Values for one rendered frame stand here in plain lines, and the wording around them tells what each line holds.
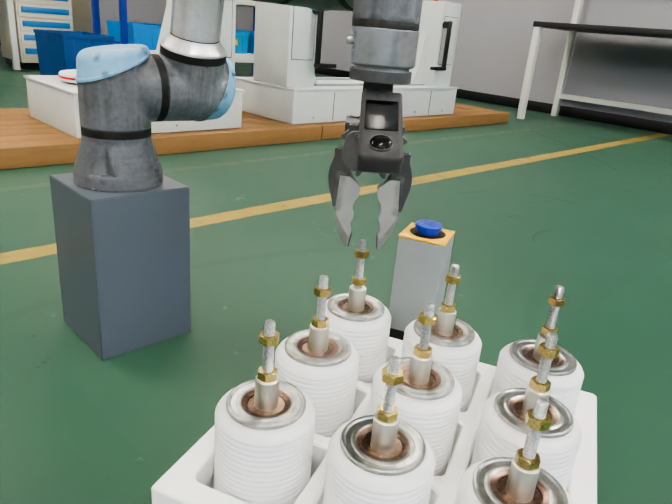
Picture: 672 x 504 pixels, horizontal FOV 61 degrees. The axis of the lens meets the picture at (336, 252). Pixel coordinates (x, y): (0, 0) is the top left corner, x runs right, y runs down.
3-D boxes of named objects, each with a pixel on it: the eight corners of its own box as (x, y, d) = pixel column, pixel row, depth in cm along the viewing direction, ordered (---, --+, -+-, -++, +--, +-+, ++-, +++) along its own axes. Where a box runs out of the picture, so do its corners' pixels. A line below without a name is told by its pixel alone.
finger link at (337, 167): (359, 209, 71) (376, 140, 68) (359, 213, 69) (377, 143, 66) (322, 200, 71) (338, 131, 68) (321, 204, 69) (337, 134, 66)
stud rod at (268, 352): (270, 395, 54) (274, 324, 51) (260, 394, 54) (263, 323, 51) (272, 389, 55) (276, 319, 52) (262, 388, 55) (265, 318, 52)
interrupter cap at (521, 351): (559, 344, 71) (560, 339, 71) (587, 379, 64) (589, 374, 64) (500, 341, 71) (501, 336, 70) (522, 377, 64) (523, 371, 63)
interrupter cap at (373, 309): (396, 315, 75) (396, 310, 75) (350, 329, 71) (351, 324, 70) (359, 292, 80) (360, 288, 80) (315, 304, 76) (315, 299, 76)
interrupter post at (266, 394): (276, 416, 54) (277, 386, 53) (250, 412, 54) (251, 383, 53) (280, 400, 56) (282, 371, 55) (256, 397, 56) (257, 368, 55)
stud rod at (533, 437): (523, 473, 47) (543, 396, 44) (531, 482, 46) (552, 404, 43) (513, 475, 47) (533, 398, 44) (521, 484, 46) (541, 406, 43)
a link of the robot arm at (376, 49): (422, 32, 61) (345, 25, 61) (416, 77, 62) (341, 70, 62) (416, 32, 68) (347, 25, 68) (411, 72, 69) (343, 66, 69)
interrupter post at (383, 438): (396, 457, 50) (401, 426, 49) (369, 455, 50) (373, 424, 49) (394, 439, 52) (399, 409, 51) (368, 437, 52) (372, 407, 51)
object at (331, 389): (285, 440, 77) (293, 321, 71) (354, 459, 75) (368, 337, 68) (256, 490, 69) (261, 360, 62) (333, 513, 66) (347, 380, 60)
